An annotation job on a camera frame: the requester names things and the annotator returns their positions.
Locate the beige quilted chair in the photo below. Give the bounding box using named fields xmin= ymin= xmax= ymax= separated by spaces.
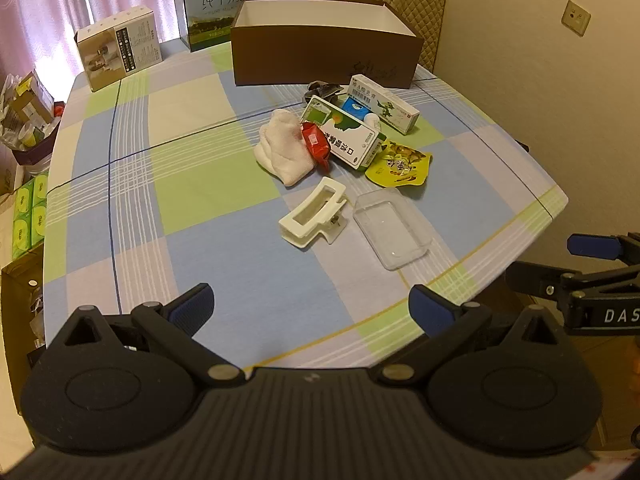
xmin=367 ymin=0 xmax=448 ymax=71

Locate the white product box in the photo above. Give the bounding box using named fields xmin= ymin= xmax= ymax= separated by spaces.
xmin=75 ymin=6 xmax=165 ymax=93

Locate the white green ointment box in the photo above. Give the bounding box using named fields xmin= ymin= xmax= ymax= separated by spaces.
xmin=347 ymin=74 xmax=421 ymax=135

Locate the red snack packet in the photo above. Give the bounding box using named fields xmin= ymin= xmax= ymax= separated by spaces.
xmin=300 ymin=121 xmax=333 ymax=171

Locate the green white medicine box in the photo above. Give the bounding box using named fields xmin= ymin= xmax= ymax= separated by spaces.
xmin=300 ymin=95 xmax=383 ymax=173

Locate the yellow snack packet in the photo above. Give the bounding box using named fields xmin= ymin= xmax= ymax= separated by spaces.
xmin=365 ymin=140 xmax=434 ymax=188

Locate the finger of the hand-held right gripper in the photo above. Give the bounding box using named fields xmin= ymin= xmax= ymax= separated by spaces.
xmin=505 ymin=259 xmax=583 ymax=306
xmin=567 ymin=232 xmax=640 ymax=263

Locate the blue green milk carton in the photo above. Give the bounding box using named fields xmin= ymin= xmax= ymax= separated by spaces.
xmin=171 ymin=0 xmax=293 ymax=53

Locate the pink curtain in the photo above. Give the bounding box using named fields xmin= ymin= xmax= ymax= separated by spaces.
xmin=0 ymin=0 xmax=201 ymax=78

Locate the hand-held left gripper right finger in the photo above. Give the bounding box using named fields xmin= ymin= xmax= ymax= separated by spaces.
xmin=368 ymin=284 xmax=571 ymax=389

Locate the blue cream tube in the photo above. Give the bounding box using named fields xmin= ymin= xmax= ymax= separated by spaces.
xmin=341 ymin=96 xmax=373 ymax=117

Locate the brown cardboard box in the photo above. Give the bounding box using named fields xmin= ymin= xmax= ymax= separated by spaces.
xmin=230 ymin=0 xmax=426 ymax=90

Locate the clear plastic tray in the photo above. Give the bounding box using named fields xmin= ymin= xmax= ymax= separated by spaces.
xmin=353 ymin=187 xmax=433 ymax=271

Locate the small cardboard carton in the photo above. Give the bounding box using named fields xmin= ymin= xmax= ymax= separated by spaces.
xmin=7 ymin=71 xmax=55 ymax=131

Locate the beige wall socket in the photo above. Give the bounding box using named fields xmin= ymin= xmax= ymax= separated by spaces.
xmin=561 ymin=0 xmax=592 ymax=37

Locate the pile of green tissue packs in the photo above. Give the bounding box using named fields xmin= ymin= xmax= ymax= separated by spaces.
xmin=11 ymin=172 xmax=50 ymax=261

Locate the white hair claw clip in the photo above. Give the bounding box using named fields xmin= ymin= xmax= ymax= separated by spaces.
xmin=278 ymin=176 xmax=349 ymax=250

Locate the dark jelly cup pack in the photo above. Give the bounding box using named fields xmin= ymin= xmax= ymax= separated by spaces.
xmin=302 ymin=80 xmax=346 ymax=106

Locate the white knitted cloth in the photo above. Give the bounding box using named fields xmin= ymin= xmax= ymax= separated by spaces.
xmin=252 ymin=109 xmax=326 ymax=188

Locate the purple box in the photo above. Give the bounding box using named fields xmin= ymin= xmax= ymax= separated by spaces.
xmin=10 ymin=125 xmax=58 ymax=166

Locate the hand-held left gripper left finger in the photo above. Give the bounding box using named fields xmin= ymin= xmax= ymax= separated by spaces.
xmin=59 ymin=283 xmax=247 ymax=389

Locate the large brown cardboard carton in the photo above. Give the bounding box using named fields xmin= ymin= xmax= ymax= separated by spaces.
xmin=0 ymin=247 xmax=46 ymax=356

